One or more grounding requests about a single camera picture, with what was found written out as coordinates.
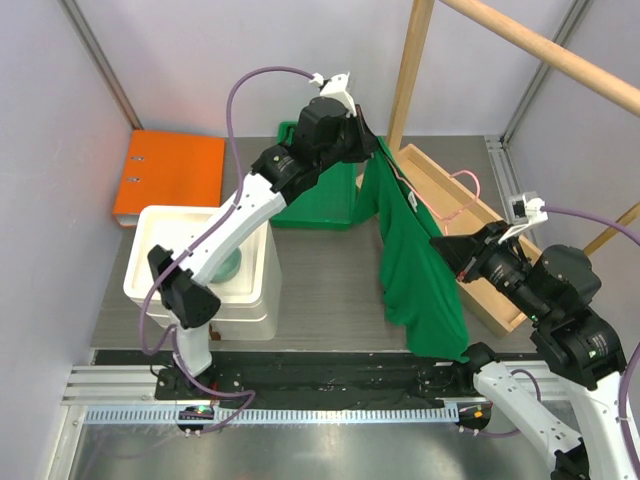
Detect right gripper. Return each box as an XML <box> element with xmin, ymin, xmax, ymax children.
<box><xmin>430</xmin><ymin>217</ymin><xmax>551</xmax><ymax>321</ymax></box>

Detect green t shirt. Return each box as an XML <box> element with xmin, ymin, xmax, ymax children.
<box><xmin>352</xmin><ymin>140</ymin><xmax>469</xmax><ymax>362</ymax></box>

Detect pink wire hanger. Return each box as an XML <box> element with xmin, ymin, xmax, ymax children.
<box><xmin>388</xmin><ymin>159</ymin><xmax>481</xmax><ymax>235</ymax></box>

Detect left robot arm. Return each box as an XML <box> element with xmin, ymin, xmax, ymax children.
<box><xmin>147</xmin><ymin>97</ymin><xmax>378</xmax><ymax>399</ymax></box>

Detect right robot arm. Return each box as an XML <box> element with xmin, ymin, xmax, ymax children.
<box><xmin>430</xmin><ymin>221</ymin><xmax>639</xmax><ymax>479</ymax></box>

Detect wooden clothes rack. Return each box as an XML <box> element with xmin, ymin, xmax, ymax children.
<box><xmin>390</xmin><ymin>1</ymin><xmax>639</xmax><ymax>343</ymax></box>

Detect green plastic tray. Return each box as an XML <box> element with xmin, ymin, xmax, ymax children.
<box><xmin>269</xmin><ymin>121</ymin><xmax>359</xmax><ymax>232</ymax></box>

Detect teal ceramic cup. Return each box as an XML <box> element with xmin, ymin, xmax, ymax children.
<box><xmin>211</xmin><ymin>248</ymin><xmax>242</xmax><ymax>284</ymax></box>

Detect white stacked containers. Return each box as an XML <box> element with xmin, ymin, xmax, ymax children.
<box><xmin>123</xmin><ymin>206</ymin><xmax>282</xmax><ymax>341</ymax></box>

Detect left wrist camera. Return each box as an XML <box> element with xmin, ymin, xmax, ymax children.
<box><xmin>309</xmin><ymin>72</ymin><xmax>357</xmax><ymax>117</ymax></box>

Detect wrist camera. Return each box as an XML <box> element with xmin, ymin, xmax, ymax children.
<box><xmin>309</xmin><ymin>72</ymin><xmax>357</xmax><ymax>117</ymax></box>
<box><xmin>498</xmin><ymin>191</ymin><xmax>548</xmax><ymax>244</ymax></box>

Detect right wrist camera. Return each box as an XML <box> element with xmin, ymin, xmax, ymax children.
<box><xmin>498</xmin><ymin>191</ymin><xmax>548</xmax><ymax>244</ymax></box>

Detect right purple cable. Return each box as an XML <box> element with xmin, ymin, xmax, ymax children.
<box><xmin>542</xmin><ymin>204</ymin><xmax>640</xmax><ymax>436</ymax></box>

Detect purple cable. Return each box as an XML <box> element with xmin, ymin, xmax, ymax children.
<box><xmin>542</xmin><ymin>204</ymin><xmax>640</xmax><ymax>436</ymax></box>
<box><xmin>139</xmin><ymin>66</ymin><xmax>324</xmax><ymax>356</ymax></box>

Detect orange ring binder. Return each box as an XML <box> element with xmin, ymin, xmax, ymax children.
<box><xmin>112</xmin><ymin>130</ymin><xmax>225</xmax><ymax>228</ymax></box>

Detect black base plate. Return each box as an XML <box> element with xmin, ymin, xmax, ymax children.
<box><xmin>154</xmin><ymin>349</ymin><xmax>501</xmax><ymax>409</ymax></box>

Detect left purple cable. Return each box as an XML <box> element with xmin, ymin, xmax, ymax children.
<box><xmin>139</xmin><ymin>66</ymin><xmax>324</xmax><ymax>356</ymax></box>

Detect slotted cable duct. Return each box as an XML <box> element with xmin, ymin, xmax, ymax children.
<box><xmin>84</xmin><ymin>403</ymin><xmax>459</xmax><ymax>425</ymax></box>

